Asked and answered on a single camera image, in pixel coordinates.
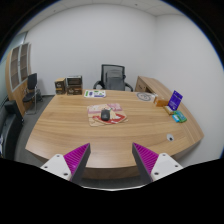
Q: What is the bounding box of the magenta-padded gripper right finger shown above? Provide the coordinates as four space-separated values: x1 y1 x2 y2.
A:
131 142 185 185

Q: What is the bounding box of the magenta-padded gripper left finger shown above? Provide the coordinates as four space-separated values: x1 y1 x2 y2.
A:
40 142 92 185

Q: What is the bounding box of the black computer mouse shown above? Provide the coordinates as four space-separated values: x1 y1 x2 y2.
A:
100 108 112 122

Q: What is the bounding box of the cartoon print mouse pad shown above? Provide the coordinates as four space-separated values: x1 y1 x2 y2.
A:
86 102 129 128

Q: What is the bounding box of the green teal small box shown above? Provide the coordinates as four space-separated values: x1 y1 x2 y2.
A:
171 110 188 124

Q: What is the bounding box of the small orange box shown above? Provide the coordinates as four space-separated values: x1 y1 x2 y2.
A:
153 96 171 108

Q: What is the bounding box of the white sheet with round print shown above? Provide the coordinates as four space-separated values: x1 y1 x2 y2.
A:
135 91 156 103

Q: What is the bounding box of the purple standing card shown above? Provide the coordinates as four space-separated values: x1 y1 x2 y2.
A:
167 89 184 112

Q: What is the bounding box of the white green purple printed sheet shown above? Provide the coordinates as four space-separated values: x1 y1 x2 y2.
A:
83 89 107 99

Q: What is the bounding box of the black sofa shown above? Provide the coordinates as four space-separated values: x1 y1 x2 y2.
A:
0 99 25 161

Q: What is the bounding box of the wooden side desk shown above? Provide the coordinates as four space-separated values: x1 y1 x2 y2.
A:
134 75 174 101

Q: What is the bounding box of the small brown cardboard box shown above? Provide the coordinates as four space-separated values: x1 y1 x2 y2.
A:
54 77 68 96

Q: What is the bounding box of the open black box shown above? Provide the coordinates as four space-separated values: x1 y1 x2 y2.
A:
66 75 83 88

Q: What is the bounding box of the black mesh office chair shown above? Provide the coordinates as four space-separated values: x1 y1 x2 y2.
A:
92 63 134 92

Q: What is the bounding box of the black visitor chair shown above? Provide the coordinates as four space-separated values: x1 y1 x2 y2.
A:
22 72 44 115

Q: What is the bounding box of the wooden shelf unit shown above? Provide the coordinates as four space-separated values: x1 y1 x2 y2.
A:
4 41 34 116

